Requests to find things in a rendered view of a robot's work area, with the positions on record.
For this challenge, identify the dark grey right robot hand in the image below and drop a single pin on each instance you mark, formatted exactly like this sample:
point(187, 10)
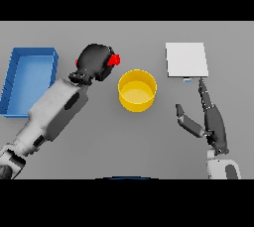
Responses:
point(214, 122)

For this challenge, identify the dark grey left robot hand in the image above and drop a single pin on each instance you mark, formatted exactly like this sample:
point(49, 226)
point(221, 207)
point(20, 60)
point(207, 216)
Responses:
point(93, 59)

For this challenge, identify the red beaker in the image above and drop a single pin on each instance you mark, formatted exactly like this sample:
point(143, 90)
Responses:
point(114, 60)

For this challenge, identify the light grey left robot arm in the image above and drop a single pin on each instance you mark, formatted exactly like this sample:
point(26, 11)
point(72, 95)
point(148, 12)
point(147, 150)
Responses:
point(49, 115)

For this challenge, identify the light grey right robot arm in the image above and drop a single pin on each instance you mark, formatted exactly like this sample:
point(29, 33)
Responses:
point(221, 169)

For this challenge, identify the yellow bowl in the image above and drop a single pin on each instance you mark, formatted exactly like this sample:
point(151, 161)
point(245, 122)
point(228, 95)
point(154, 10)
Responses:
point(137, 90)

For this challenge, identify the blue tray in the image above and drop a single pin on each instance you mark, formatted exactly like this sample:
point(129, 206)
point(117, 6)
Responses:
point(29, 81)

